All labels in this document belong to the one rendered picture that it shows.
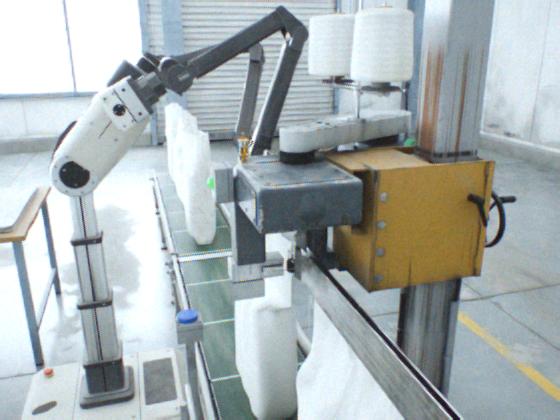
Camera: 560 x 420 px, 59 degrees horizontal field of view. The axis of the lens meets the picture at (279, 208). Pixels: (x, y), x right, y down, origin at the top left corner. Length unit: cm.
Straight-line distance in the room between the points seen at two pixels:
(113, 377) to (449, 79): 165
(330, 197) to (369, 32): 37
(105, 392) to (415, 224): 146
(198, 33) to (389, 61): 766
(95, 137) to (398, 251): 100
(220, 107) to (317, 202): 784
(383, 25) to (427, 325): 82
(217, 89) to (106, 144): 716
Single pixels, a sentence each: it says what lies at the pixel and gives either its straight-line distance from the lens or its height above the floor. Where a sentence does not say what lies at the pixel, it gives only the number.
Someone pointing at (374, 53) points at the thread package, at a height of 159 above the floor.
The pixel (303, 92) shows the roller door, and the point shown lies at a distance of 920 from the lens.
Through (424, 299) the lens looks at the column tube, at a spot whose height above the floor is 94.
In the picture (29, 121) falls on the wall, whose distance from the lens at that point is 892.
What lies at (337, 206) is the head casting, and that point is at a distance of 107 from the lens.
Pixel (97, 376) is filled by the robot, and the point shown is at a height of 38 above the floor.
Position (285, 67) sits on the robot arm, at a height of 154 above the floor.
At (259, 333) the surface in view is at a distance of 162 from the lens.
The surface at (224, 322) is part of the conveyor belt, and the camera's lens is 240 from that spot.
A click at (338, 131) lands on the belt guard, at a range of 128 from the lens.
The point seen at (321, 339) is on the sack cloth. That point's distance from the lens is 122.
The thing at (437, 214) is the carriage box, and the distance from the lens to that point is 128.
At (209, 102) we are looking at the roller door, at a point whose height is 67.
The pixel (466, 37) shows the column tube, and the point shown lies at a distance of 131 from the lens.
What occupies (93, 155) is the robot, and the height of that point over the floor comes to 127.
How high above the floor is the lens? 161
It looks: 18 degrees down
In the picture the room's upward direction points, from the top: straight up
